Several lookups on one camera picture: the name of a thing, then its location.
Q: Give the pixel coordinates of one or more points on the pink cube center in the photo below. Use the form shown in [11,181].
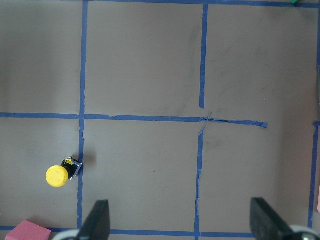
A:
[27,230]

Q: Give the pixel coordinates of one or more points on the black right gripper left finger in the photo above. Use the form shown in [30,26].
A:
[97,225]

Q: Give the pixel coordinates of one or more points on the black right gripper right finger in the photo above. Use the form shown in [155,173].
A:
[265,223]

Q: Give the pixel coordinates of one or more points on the yellow push button switch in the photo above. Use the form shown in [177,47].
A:
[57,176]

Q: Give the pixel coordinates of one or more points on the pink plastic bin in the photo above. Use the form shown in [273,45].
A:
[318,200]

